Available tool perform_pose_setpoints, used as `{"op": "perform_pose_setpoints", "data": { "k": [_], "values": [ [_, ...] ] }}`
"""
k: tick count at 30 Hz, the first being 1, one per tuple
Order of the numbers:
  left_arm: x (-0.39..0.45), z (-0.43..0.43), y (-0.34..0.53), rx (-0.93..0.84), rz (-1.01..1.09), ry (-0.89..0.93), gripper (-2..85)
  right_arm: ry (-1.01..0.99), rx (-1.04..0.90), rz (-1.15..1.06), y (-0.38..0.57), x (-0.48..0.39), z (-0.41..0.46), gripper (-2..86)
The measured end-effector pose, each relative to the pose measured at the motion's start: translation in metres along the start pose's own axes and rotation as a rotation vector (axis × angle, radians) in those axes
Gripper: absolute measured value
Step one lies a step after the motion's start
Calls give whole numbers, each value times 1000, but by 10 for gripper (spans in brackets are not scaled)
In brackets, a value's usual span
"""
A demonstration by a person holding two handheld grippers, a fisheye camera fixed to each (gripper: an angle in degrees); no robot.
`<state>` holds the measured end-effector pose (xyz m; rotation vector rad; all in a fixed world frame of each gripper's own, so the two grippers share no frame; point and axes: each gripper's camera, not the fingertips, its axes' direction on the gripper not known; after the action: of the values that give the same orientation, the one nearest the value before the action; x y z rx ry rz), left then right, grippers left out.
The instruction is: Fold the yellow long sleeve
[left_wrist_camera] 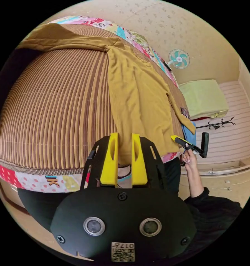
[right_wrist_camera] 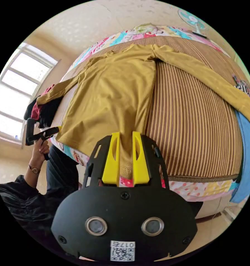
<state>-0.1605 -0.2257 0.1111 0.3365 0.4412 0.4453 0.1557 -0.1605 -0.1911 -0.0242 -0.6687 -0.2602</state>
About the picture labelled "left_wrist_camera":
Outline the person's right hand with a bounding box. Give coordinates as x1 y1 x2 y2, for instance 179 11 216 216
182 143 198 170

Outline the yellow long sleeve shirt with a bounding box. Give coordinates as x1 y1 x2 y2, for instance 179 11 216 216
16 23 196 165

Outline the bed with striped woven mat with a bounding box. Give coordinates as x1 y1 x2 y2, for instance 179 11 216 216
0 16 197 194

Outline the black coat stand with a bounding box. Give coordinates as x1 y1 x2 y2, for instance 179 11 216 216
195 116 236 130

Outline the white fan with teal blades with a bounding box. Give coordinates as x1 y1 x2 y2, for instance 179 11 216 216
163 48 190 71

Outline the pile of clothes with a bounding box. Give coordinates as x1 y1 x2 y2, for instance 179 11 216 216
180 107 197 146

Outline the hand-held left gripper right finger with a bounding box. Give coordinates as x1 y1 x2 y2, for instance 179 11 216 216
131 133 148 186

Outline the person's body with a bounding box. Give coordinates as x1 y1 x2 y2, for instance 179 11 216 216
17 156 243 263

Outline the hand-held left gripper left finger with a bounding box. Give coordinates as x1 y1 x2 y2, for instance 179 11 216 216
100 132 119 186

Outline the person's right forearm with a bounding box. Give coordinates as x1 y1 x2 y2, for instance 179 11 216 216
186 166 205 198

